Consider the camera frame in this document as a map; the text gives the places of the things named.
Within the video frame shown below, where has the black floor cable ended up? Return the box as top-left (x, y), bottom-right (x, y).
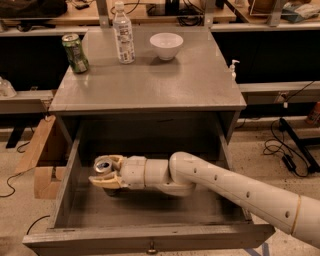
top-left (262, 118), bottom-right (311, 179)
top-left (0, 141), bottom-right (36, 199)

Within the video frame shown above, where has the white pump dispenser bottle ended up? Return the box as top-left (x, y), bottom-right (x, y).
top-left (229, 59), bottom-right (240, 81)

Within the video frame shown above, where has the redbull can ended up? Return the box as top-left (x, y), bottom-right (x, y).
top-left (93, 157), bottom-right (121, 197)

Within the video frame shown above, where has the black floor cable right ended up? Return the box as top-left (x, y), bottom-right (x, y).
top-left (262, 118), bottom-right (311, 179)

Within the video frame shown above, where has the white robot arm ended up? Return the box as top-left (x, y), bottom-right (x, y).
top-left (89, 152), bottom-right (320, 248)

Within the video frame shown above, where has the clear plastic water bottle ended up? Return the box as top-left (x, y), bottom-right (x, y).
top-left (113, 1), bottom-right (135, 64)

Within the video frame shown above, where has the clear plastic object left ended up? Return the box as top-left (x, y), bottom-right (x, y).
top-left (0, 77), bottom-right (17, 99)

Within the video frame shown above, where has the wooden block stand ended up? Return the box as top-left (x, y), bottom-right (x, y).
top-left (15, 116), bottom-right (68, 200)

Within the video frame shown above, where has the black floor cable left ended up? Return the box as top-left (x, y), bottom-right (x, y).
top-left (0, 141), bottom-right (36, 199)

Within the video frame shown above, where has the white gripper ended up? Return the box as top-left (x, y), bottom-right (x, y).
top-left (89, 155), bottom-right (147, 190)

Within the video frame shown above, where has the open grey top drawer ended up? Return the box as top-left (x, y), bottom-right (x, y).
top-left (23, 115), bottom-right (274, 256)

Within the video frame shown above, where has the green soda can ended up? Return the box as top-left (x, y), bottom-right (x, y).
top-left (62, 33), bottom-right (89, 74)

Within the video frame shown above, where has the grey wooden cabinet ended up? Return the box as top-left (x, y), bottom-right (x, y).
top-left (50, 26), bottom-right (246, 137)

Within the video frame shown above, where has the white bowl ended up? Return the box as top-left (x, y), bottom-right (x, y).
top-left (150, 33), bottom-right (184, 60)

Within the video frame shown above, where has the brass drawer knob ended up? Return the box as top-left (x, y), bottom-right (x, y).
top-left (146, 241), bottom-right (158, 255)

